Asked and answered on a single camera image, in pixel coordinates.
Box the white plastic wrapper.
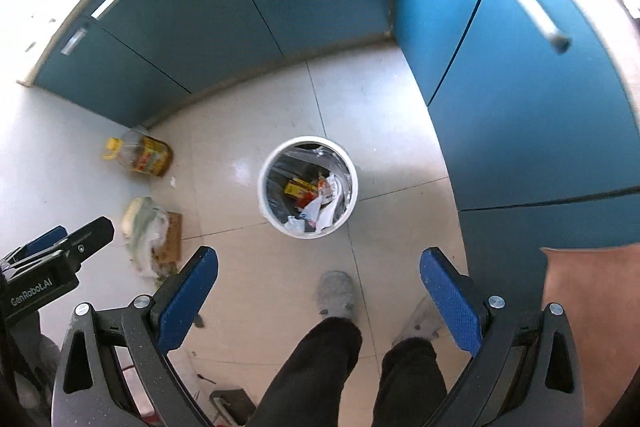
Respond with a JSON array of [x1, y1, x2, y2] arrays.
[[284, 173, 346, 236]]

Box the yellow brown seasoning box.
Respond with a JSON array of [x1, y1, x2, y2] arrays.
[[283, 178, 318, 202]]

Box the white trash bin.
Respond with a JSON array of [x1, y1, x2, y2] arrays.
[[257, 135, 359, 239]]

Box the right grey slipper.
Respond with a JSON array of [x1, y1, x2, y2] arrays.
[[392, 295, 445, 347]]

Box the grey slipper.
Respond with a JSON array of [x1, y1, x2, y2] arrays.
[[392, 295, 445, 347], [316, 271, 355, 321]]

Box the right black trouser leg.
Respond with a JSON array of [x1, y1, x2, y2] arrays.
[[372, 337, 447, 427]]

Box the black trouser leg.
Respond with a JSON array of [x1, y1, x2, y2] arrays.
[[372, 337, 447, 427], [248, 317, 362, 427]]

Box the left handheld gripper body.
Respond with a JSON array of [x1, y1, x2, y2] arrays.
[[1, 216, 115, 326]]

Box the wooden cutting board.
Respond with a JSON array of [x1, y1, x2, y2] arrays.
[[152, 212, 182, 269]]

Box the plastic bag with vegetables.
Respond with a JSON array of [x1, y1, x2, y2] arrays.
[[122, 196, 169, 279]]

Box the left black trouser leg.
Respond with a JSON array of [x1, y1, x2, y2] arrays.
[[248, 317, 362, 427]]

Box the left grey slipper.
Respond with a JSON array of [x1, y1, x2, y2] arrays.
[[316, 271, 355, 321]]

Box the yellow cooking oil bottle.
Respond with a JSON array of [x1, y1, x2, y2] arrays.
[[102, 129, 174, 178]]

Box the teal cabinet doors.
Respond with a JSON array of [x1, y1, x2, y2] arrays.
[[32, 0, 639, 307]]

